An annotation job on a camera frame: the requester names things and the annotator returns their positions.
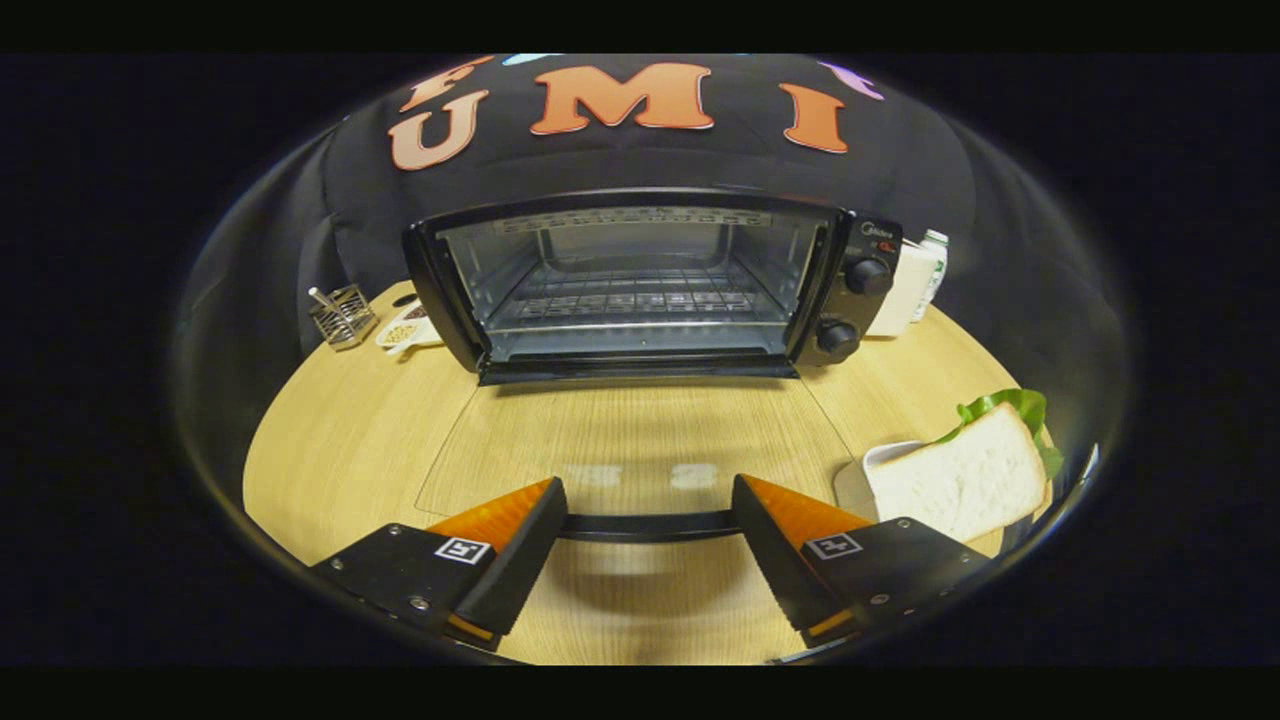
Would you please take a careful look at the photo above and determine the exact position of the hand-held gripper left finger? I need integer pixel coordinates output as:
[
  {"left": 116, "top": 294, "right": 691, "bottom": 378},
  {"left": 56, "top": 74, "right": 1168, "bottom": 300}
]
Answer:
[{"left": 310, "top": 477, "right": 569, "bottom": 653}]

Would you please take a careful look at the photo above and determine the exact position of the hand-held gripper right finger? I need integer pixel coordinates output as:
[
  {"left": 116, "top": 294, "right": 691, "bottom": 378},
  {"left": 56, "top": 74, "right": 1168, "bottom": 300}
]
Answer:
[{"left": 732, "top": 474, "right": 993, "bottom": 649}]

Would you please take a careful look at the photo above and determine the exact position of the lettuce sandwich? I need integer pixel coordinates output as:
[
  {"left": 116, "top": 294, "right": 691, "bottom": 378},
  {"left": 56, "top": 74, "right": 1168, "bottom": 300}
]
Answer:
[{"left": 862, "top": 388, "right": 1066, "bottom": 546}]

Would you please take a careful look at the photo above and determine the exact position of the black toaster oven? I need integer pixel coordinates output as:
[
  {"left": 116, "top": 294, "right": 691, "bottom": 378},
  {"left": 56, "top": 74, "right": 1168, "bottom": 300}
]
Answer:
[{"left": 403, "top": 188, "right": 904, "bottom": 544}]

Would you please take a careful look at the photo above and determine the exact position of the white pop-up toaster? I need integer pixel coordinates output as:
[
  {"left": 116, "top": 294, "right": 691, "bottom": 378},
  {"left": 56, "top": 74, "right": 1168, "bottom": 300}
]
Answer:
[{"left": 865, "top": 240, "right": 941, "bottom": 338}]

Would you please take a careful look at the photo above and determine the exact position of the white slotted tray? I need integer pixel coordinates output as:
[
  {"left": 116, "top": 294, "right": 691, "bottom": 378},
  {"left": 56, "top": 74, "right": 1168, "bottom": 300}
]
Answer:
[{"left": 833, "top": 440, "right": 931, "bottom": 523}]

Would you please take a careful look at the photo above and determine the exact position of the small white dish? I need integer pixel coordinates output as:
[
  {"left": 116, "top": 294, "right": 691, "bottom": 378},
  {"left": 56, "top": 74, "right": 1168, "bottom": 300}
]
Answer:
[{"left": 375, "top": 298, "right": 444, "bottom": 355}]

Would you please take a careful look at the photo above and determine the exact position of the white bottle green label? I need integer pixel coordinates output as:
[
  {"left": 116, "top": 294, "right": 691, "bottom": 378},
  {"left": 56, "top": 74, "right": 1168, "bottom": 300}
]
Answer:
[{"left": 910, "top": 229, "right": 950, "bottom": 323}]

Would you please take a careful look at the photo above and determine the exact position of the wire mesh holder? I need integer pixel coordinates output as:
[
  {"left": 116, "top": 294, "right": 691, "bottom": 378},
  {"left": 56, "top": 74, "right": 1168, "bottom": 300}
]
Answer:
[{"left": 307, "top": 284, "right": 379, "bottom": 351}]

